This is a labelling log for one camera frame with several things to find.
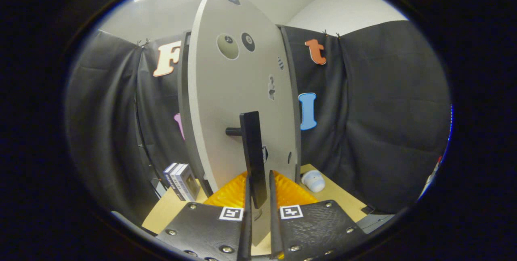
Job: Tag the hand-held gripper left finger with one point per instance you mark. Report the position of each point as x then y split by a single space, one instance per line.
244 245

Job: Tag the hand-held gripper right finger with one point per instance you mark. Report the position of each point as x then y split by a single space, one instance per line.
276 236

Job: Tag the white round object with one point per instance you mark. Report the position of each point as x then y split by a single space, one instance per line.
314 181

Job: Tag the grey cover book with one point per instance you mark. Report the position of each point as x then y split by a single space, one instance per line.
190 182

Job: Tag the dark blue book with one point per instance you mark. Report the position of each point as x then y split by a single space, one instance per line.
167 174

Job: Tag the black backdrop cloth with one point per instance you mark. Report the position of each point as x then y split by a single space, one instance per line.
383 111

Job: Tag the grey cabinet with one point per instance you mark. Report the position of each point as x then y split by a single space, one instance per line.
182 91

